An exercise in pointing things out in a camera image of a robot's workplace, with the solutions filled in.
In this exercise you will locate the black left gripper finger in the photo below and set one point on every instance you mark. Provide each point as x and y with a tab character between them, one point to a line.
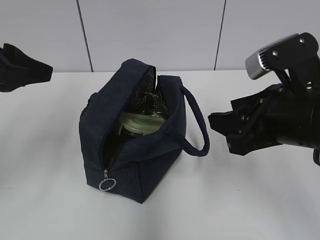
19	70

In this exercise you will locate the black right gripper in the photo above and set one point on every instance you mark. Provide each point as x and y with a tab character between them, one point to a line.
275	116

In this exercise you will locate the green lid glass food container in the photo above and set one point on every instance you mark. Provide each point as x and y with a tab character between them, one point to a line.
137	124

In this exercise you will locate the dark blue insulated lunch bag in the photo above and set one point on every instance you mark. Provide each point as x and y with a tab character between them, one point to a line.
133	166

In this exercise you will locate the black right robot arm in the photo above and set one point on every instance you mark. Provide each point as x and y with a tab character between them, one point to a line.
287	113

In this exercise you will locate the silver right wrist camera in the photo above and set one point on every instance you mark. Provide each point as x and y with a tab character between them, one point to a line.
295	61

